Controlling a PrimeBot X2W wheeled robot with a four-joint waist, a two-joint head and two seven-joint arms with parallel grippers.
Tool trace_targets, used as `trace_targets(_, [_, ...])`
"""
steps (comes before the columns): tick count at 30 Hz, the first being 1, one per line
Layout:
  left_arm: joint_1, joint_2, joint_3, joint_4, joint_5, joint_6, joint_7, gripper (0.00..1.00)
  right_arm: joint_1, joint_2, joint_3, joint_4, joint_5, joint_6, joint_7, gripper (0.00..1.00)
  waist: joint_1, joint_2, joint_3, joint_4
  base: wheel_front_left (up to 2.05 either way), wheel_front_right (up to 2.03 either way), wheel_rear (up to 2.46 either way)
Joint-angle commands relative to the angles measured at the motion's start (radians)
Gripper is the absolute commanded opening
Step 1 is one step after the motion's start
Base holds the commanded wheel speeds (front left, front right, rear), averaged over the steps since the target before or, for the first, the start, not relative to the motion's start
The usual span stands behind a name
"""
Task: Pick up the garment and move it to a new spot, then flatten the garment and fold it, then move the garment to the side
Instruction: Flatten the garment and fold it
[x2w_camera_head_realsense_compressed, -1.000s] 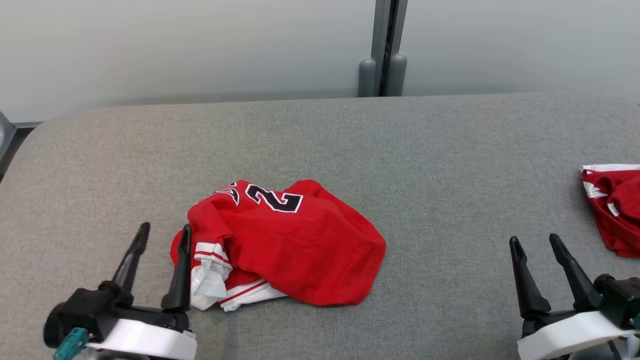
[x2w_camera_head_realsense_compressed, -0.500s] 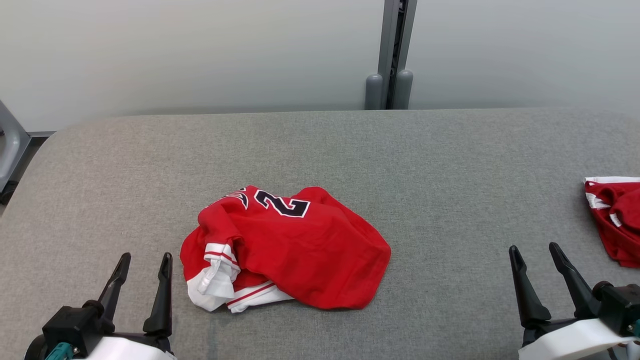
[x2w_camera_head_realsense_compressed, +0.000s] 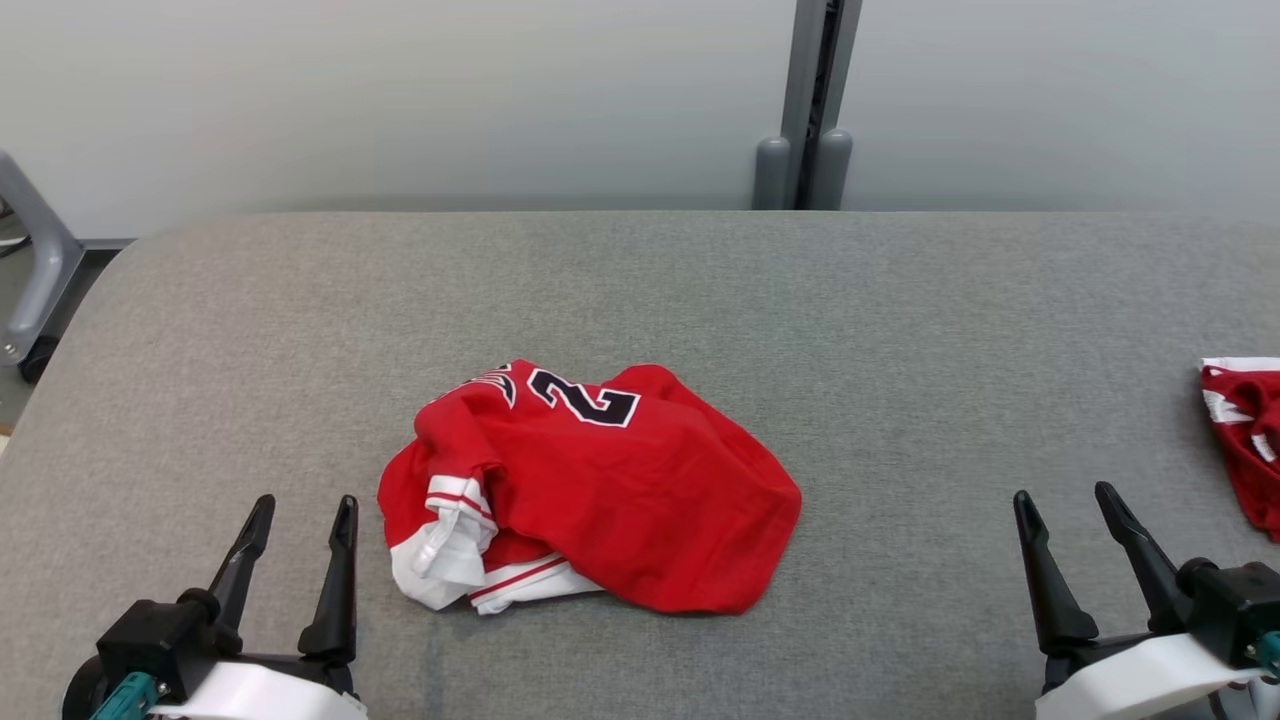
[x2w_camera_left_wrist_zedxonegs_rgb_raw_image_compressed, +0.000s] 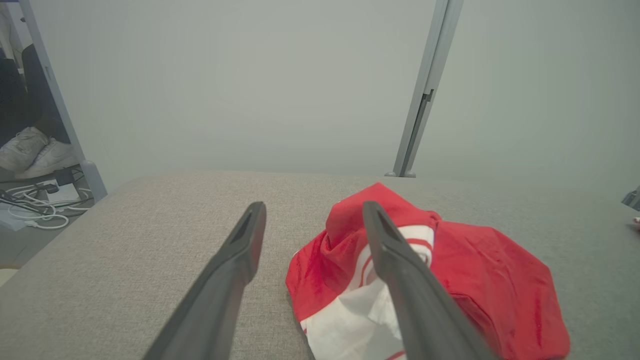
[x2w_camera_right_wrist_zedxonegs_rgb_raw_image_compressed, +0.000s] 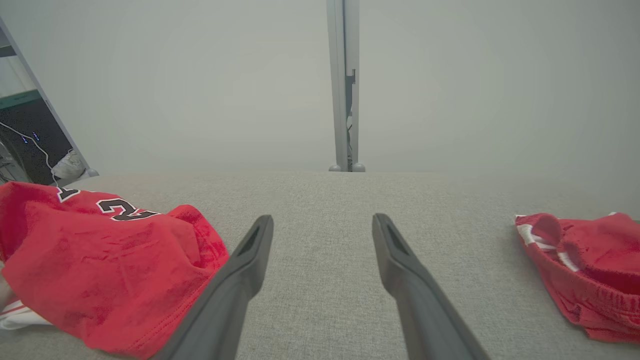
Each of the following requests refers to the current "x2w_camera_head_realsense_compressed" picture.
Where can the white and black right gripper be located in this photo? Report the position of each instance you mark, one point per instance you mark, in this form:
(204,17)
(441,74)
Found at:
(1130,685)

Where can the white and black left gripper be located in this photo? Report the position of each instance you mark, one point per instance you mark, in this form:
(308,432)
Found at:
(270,700)

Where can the red shorts with white stripe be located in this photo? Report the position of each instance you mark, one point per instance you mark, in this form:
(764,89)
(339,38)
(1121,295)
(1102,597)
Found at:
(1255,440)

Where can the red jersey with white sleeves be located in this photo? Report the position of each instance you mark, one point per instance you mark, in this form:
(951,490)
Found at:
(650,500)

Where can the white and grey right robot arm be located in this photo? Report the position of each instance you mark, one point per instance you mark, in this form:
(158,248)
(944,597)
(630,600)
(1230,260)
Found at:
(1248,708)

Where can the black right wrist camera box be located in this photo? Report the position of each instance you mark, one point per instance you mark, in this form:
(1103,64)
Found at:
(1235,605)

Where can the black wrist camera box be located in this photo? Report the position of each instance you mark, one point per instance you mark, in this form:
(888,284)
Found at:
(150,640)
(1235,605)

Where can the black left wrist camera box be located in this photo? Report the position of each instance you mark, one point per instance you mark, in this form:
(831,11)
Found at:
(150,640)

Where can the grey metal frame leg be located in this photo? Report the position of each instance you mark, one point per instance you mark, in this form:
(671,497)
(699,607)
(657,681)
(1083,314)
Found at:
(40,270)

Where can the grey partition post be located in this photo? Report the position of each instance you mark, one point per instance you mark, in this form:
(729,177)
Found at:
(805,80)

